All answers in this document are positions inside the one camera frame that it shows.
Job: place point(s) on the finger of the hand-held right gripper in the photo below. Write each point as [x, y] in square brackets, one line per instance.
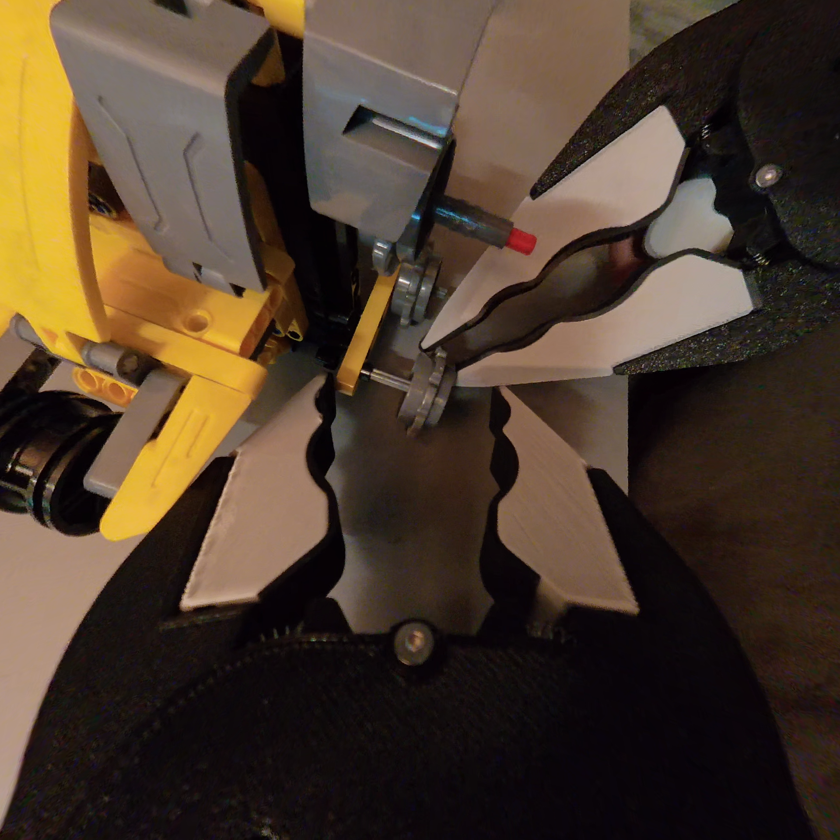
[590, 197]
[656, 315]

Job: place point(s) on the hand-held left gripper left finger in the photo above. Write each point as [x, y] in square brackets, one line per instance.
[262, 512]

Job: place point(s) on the yellow toy brick vehicle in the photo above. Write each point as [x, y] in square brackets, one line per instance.
[197, 341]

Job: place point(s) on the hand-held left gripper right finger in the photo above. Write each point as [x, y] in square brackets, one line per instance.
[564, 525]

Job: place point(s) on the grey toy gear wheel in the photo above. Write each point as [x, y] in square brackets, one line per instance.
[426, 394]
[417, 292]

